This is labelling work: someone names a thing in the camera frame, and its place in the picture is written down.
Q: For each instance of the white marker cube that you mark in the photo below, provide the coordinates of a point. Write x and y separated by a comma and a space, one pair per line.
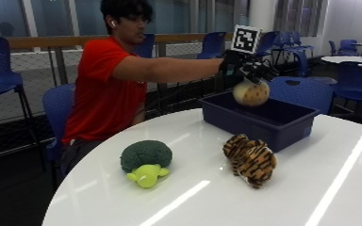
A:
245, 39

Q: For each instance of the the person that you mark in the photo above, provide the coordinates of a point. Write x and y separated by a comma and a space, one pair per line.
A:
110, 84

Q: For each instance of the striped tiger plush toy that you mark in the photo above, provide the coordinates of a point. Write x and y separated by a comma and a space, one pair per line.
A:
250, 160

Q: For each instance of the green broccoli plush toy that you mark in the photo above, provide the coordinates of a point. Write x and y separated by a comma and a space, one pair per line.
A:
146, 162

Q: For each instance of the beige spotted plush toy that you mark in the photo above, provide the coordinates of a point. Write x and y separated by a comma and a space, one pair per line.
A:
251, 93

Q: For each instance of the white earbud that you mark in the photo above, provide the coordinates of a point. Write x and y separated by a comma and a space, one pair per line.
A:
114, 23

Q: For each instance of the white round table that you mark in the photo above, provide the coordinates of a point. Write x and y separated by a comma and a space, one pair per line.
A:
350, 59

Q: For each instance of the dark blue plastic bin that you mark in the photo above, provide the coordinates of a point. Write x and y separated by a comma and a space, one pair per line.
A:
260, 119

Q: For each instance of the wooden railing with mesh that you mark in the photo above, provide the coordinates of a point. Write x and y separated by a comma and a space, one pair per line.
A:
34, 75

